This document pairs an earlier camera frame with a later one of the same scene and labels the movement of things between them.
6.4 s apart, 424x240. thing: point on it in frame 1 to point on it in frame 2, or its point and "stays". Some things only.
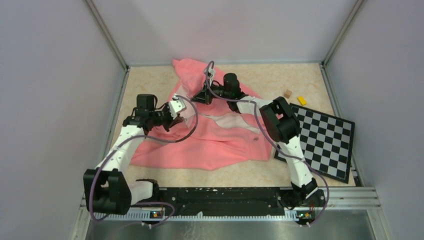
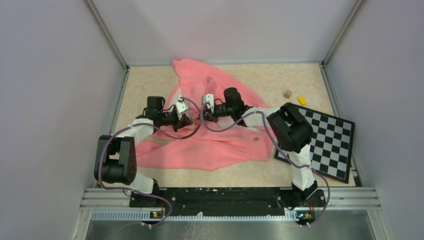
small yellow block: (302, 100) stays
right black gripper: (205, 95) to (208, 115)
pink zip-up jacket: (209, 136) stays
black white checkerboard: (326, 141) stays
